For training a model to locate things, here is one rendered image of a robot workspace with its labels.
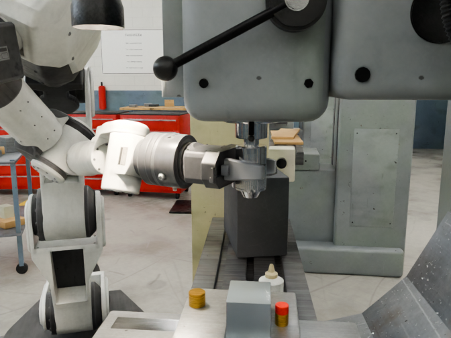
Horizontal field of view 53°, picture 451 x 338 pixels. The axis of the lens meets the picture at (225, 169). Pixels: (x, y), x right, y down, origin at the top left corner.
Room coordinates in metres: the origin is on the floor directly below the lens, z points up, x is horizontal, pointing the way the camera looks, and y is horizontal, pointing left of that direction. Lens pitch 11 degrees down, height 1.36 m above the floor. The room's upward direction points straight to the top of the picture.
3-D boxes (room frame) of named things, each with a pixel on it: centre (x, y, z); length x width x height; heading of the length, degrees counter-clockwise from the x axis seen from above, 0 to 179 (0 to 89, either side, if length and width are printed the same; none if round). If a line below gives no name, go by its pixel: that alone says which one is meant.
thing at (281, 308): (0.50, -0.07, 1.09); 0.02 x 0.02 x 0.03
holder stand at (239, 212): (1.10, -0.07, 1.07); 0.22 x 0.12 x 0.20; 8
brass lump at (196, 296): (0.55, 0.04, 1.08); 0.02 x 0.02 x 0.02
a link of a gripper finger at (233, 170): (0.65, -0.02, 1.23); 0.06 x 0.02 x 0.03; 65
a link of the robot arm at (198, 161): (0.71, 0.04, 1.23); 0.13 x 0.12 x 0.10; 155
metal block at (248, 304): (0.52, -0.03, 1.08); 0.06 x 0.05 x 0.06; 174
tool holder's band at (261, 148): (0.67, -0.04, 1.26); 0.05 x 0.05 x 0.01
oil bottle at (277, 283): (0.68, -0.07, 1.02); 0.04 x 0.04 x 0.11
